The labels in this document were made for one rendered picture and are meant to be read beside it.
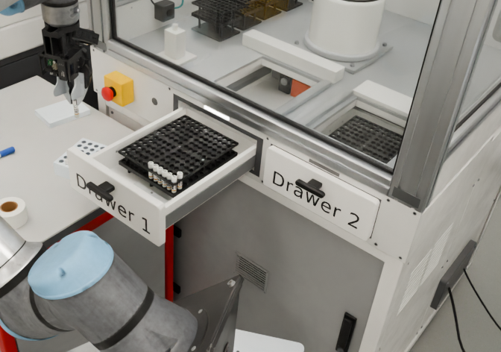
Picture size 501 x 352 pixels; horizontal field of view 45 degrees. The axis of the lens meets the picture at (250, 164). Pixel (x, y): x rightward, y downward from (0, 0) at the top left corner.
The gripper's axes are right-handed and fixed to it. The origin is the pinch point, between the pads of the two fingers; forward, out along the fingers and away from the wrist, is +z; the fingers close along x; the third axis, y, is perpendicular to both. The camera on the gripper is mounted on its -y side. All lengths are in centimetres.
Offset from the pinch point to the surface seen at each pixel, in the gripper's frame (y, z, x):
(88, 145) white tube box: -6.1, 18.0, -1.6
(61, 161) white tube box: 1.6, 18.6, -5.0
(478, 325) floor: -55, 99, 121
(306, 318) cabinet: -1, 55, 62
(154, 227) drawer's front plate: 23.5, 11.2, 29.1
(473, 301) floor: -66, 98, 120
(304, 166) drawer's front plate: 0, 5, 55
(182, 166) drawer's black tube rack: 6.1, 8.0, 28.6
